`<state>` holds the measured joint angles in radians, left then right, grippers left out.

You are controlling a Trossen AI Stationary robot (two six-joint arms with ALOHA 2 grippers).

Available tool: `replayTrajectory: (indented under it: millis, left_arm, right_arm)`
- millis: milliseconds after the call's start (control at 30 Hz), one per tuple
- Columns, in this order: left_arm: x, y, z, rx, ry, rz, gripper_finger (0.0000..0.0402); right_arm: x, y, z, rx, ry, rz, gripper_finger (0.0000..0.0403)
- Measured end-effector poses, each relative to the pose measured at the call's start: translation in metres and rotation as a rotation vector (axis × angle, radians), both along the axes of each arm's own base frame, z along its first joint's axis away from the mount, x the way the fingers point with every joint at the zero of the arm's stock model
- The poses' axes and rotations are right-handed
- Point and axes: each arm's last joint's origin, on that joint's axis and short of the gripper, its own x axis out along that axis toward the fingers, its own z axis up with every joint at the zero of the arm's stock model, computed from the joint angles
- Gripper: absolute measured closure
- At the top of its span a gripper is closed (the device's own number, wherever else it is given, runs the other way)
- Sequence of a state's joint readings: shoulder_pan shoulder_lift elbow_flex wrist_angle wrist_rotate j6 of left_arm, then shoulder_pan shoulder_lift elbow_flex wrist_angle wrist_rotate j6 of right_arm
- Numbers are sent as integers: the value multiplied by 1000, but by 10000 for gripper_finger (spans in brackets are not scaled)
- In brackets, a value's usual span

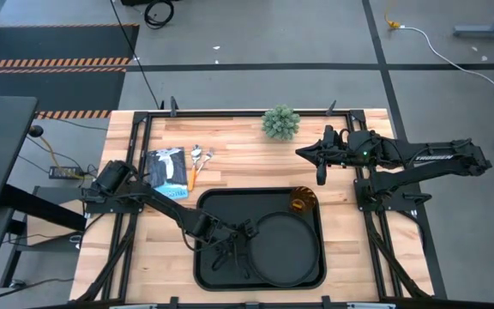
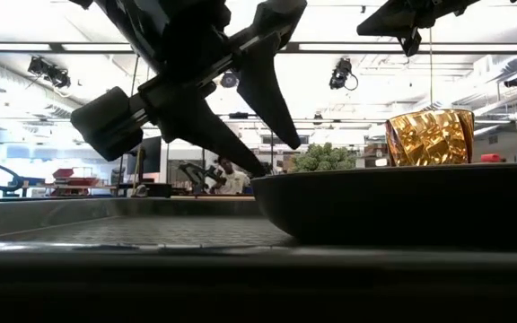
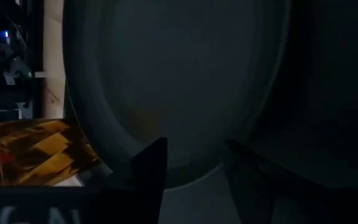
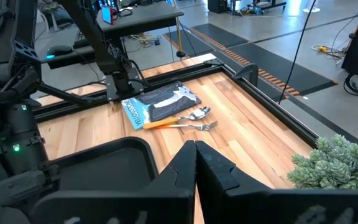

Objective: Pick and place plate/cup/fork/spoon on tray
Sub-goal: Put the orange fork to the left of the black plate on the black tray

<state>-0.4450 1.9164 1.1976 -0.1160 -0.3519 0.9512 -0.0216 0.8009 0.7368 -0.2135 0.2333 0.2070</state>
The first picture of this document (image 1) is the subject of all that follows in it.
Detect black rectangular tray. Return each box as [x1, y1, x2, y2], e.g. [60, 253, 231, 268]
[193, 186, 328, 293]

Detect black round plate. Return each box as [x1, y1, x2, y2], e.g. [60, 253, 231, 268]
[246, 210, 322, 288]

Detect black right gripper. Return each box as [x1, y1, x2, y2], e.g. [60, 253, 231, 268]
[294, 124, 382, 186]

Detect small green artificial plant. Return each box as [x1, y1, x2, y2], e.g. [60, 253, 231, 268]
[261, 104, 302, 142]

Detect black aluminium table frame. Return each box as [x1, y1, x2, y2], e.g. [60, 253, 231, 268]
[75, 109, 436, 309]

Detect orange handled fork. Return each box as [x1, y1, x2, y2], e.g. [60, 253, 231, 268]
[192, 147, 216, 182]

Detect yellow thin cable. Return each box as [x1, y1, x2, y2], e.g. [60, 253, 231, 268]
[39, 136, 96, 180]

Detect black hazard striped floor mat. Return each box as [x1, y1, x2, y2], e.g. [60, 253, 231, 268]
[0, 67, 128, 120]
[0, 23, 141, 69]

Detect black power adapter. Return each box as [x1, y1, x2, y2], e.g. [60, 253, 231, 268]
[48, 166, 81, 180]

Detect black desk leg frame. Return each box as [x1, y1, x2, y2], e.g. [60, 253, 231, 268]
[0, 183, 88, 304]

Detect long black floor cable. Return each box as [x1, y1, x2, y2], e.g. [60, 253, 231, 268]
[108, 0, 165, 111]

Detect white floor cable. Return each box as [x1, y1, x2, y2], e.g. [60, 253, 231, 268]
[400, 25, 494, 95]

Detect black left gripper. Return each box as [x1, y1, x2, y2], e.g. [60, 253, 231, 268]
[210, 218, 259, 280]

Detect amber ribbed cup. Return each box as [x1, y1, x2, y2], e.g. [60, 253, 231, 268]
[288, 185, 318, 214]

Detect blue and black book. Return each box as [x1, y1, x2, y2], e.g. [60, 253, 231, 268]
[143, 146, 190, 201]

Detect yellow cable with plug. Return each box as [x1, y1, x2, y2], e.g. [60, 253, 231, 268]
[383, 0, 402, 30]

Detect coiled black cable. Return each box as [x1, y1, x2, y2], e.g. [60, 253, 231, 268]
[143, 0, 176, 30]

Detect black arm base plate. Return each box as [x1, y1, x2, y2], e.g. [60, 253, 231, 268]
[84, 179, 148, 215]
[353, 177, 420, 213]

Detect grey desk foot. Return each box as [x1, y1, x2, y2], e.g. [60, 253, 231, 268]
[452, 0, 494, 39]

